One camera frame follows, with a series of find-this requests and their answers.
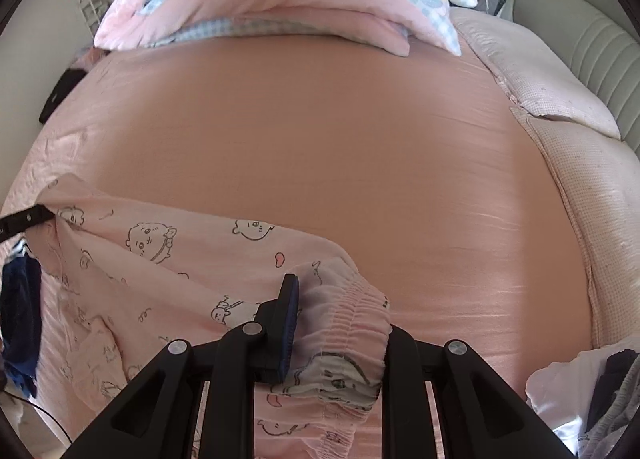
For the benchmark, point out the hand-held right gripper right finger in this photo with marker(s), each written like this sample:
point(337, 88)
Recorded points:
point(400, 369)

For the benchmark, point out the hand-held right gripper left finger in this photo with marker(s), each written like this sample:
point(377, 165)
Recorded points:
point(290, 329)

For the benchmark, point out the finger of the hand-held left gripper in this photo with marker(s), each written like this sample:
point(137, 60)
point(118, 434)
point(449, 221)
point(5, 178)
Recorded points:
point(25, 221)

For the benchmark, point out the navy shorts with white stripes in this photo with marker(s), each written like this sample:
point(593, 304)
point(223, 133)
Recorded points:
point(20, 299)

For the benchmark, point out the pink printed pajama pants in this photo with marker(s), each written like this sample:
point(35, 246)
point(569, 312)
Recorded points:
point(150, 264)

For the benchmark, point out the pile of white navy clothes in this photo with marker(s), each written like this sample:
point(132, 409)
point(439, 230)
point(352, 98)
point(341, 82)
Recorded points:
point(560, 379)

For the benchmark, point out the black bag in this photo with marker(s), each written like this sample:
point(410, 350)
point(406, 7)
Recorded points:
point(60, 94)

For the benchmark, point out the bed with pink sheet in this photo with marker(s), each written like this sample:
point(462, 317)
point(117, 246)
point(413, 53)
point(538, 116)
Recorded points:
point(325, 139)

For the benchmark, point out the white shelf rack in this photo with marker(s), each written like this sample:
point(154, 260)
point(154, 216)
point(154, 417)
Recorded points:
point(95, 9)

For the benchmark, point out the pink checked pillow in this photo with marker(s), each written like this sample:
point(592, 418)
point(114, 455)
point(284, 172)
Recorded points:
point(540, 69)
point(590, 214)

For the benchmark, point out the grey padded headboard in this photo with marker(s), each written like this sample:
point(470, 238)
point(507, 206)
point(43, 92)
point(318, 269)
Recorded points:
point(575, 39)

